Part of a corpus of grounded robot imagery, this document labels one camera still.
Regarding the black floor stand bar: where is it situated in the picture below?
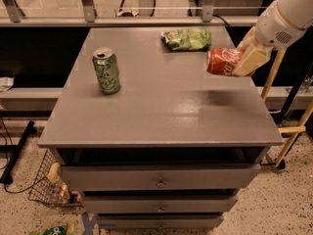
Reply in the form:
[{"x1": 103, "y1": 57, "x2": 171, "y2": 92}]
[{"x1": 0, "y1": 120, "x2": 36, "y2": 184}]

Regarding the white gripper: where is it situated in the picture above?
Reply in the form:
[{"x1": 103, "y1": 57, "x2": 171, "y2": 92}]
[{"x1": 233, "y1": 0, "x2": 306, "y2": 76}]

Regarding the red coke can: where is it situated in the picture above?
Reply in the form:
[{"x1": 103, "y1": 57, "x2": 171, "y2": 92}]
[{"x1": 207, "y1": 48, "x2": 244, "y2": 76}]

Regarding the top grey drawer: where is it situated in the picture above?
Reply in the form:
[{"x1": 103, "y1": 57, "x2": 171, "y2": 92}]
[{"x1": 62, "y1": 164, "x2": 260, "y2": 191}]

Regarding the metal railing frame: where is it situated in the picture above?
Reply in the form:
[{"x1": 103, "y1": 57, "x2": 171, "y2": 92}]
[{"x1": 0, "y1": 0, "x2": 265, "y2": 26}]

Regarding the white crumpled paper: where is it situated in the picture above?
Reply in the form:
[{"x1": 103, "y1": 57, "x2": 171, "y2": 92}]
[{"x1": 0, "y1": 77, "x2": 14, "y2": 92}]

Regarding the yellow wooden frame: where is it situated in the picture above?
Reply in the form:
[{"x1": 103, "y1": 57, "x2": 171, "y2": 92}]
[{"x1": 261, "y1": 49, "x2": 313, "y2": 169}]

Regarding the green bag on floor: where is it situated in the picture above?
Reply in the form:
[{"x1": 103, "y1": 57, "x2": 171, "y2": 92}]
[{"x1": 28, "y1": 222, "x2": 75, "y2": 235}]

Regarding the wire basket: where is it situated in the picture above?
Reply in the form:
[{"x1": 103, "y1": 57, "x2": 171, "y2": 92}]
[{"x1": 28, "y1": 150, "x2": 81, "y2": 208}]

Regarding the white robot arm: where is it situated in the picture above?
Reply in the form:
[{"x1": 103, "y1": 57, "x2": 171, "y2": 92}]
[{"x1": 233, "y1": 0, "x2": 313, "y2": 76}]

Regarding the middle grey drawer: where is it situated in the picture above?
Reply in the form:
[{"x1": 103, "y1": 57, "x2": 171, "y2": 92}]
[{"x1": 81, "y1": 195, "x2": 238, "y2": 213}]

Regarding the bottom grey drawer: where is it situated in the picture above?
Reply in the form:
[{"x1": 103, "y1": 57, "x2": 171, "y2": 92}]
[{"x1": 96, "y1": 215, "x2": 223, "y2": 229}]

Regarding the grey drawer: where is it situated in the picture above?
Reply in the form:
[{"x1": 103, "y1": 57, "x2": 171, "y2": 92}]
[
  {"x1": 81, "y1": 195, "x2": 238, "y2": 213},
  {"x1": 62, "y1": 164, "x2": 260, "y2": 191},
  {"x1": 96, "y1": 215, "x2": 223, "y2": 229}
]

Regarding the green jalapeno chip bag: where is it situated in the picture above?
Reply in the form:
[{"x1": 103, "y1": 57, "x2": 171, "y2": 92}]
[{"x1": 161, "y1": 28, "x2": 211, "y2": 51}]

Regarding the grey drawer cabinet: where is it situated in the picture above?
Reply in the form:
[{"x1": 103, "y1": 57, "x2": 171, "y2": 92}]
[{"x1": 39, "y1": 27, "x2": 282, "y2": 217}]

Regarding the green soda can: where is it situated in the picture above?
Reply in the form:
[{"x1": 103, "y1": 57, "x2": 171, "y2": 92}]
[{"x1": 92, "y1": 47, "x2": 120, "y2": 95}]

